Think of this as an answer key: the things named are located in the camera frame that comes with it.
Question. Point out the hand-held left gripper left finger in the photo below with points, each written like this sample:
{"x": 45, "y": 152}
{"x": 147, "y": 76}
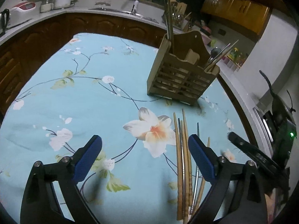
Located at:
{"x": 87, "y": 158}

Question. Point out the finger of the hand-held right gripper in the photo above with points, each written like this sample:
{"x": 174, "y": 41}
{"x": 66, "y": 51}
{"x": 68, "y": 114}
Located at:
{"x": 247, "y": 150}

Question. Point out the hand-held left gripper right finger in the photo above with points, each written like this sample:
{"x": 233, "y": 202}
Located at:
{"x": 201, "y": 161}

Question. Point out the pile of wooden chopsticks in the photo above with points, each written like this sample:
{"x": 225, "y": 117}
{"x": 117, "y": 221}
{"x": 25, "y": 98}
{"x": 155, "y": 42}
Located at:
{"x": 178, "y": 168}

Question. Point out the metal chopstick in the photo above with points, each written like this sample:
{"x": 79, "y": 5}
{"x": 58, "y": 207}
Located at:
{"x": 172, "y": 35}
{"x": 181, "y": 144}
{"x": 168, "y": 16}
{"x": 197, "y": 130}

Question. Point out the wooden utensil holder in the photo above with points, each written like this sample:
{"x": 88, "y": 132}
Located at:
{"x": 177, "y": 81}

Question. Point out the light wooden chopstick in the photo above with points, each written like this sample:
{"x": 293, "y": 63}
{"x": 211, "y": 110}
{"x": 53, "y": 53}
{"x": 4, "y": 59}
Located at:
{"x": 222, "y": 53}

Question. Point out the long metal spoon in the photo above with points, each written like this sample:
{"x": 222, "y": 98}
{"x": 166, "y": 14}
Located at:
{"x": 215, "y": 52}

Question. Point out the chopsticks and spoon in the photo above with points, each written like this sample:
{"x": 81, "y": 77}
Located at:
{"x": 230, "y": 47}

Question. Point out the person's right hand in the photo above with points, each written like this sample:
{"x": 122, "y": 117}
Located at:
{"x": 272, "y": 205}

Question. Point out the steel gas stove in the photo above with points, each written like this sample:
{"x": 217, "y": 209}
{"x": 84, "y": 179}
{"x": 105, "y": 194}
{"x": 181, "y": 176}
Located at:
{"x": 262, "y": 130}

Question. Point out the black wok with lid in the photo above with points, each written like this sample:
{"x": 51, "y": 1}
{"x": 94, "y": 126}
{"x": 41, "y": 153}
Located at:
{"x": 282, "y": 105}

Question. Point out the blue floral tablecloth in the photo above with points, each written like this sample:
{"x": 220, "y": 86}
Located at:
{"x": 93, "y": 98}

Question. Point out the row of spice jars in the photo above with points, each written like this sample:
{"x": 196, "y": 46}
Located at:
{"x": 231, "y": 64}

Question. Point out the green cap oil bottle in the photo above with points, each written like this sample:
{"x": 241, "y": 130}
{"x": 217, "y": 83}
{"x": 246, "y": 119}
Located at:
{"x": 234, "y": 54}

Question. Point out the stack of pink bowls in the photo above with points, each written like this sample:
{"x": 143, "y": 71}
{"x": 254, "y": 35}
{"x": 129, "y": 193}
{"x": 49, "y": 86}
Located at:
{"x": 206, "y": 35}

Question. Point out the wooden knife block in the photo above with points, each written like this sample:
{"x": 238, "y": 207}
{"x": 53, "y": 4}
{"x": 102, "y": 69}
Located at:
{"x": 188, "y": 23}

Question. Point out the wooden upper cabinets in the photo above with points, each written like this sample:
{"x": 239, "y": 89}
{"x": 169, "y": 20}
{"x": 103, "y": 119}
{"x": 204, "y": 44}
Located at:
{"x": 236, "y": 7}

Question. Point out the rack with cutting board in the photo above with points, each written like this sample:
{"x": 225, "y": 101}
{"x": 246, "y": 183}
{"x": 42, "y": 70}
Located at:
{"x": 176, "y": 14}

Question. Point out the steel sink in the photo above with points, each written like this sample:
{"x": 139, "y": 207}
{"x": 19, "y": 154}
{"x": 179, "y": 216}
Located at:
{"x": 116, "y": 10}

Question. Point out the glass jar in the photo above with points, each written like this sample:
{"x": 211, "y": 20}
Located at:
{"x": 46, "y": 5}

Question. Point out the black electric kettle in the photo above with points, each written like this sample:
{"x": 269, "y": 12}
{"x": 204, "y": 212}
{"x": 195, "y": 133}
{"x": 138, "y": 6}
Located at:
{"x": 4, "y": 21}

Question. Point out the chrome faucet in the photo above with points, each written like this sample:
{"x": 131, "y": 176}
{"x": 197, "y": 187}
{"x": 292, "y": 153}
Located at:
{"x": 135, "y": 4}

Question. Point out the white red rice cooker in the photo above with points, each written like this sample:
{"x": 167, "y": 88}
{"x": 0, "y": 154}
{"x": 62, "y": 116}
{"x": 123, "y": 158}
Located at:
{"x": 23, "y": 7}

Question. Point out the dark wall socket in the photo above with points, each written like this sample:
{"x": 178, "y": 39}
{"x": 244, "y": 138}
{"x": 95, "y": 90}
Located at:
{"x": 222, "y": 32}

